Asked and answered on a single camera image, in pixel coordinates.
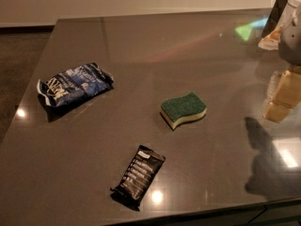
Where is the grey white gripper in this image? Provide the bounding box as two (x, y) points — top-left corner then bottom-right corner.
(259, 10), (301, 122)

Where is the green and yellow sponge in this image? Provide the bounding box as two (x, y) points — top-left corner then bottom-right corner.
(160, 91), (207, 130)

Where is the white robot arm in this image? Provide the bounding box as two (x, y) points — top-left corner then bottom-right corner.
(259, 0), (301, 122)

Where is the blue chip bag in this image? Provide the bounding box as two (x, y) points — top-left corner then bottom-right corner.
(37, 62), (114, 107)

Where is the black snack bar wrapper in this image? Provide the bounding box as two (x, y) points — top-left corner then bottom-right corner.
(112, 145), (166, 206)

